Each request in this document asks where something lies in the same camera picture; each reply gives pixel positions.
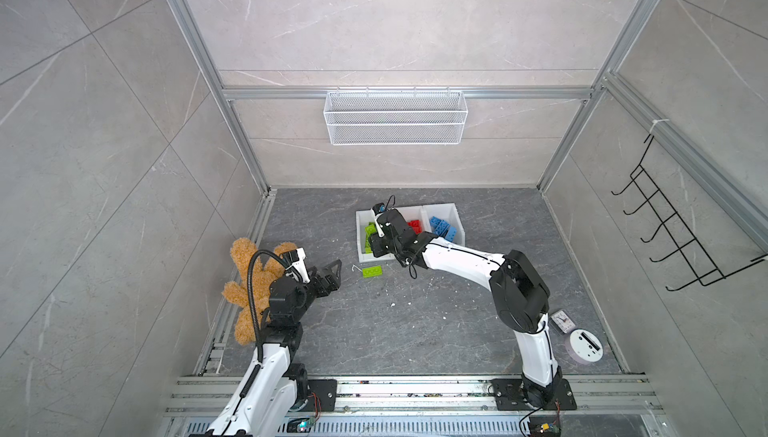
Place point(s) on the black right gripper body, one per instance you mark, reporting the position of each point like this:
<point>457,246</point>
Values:
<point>383,246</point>

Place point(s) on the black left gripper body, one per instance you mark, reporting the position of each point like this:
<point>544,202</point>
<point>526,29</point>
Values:
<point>321,291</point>

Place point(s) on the red lego brick long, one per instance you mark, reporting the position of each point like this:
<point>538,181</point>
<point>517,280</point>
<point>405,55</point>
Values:
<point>416,226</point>

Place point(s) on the blue lego brick studs up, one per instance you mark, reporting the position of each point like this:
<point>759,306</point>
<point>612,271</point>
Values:
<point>438,225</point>

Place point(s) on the green lego brick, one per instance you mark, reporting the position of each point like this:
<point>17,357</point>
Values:
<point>370,230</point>
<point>372,271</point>

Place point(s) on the blue lego brick underside up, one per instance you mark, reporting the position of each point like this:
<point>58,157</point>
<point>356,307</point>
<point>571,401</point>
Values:
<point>450,234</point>

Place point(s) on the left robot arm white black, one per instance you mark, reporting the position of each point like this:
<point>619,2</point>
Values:
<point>274,383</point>

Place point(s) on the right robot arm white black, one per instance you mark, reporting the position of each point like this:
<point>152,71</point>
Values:
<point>519,294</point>

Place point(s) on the white middle storage bin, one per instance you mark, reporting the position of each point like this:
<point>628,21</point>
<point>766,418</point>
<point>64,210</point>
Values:
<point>414,215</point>

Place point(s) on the white storage bin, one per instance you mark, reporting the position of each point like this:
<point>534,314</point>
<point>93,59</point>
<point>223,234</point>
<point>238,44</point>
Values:
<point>363,219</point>
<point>448,212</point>
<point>414,215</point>

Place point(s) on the white left storage bin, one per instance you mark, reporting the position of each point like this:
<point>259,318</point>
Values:
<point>363,219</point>

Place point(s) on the white right storage bin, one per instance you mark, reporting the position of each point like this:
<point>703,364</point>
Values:
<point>448,212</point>

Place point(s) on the brown teddy bear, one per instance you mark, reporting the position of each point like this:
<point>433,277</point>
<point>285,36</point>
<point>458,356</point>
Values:
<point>264,274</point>

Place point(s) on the white tape roll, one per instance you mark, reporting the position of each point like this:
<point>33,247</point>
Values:
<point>584,346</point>

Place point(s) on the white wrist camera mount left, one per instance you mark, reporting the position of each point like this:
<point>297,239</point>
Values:
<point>295,265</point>

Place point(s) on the white wire mesh basket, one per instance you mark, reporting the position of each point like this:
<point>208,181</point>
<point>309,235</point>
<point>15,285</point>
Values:
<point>395,117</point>

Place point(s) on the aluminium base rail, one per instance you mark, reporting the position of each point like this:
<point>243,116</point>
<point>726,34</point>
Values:
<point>477,405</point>

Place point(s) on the black wire hook rack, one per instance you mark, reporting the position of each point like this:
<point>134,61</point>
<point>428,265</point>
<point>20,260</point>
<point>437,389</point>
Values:
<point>704,269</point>

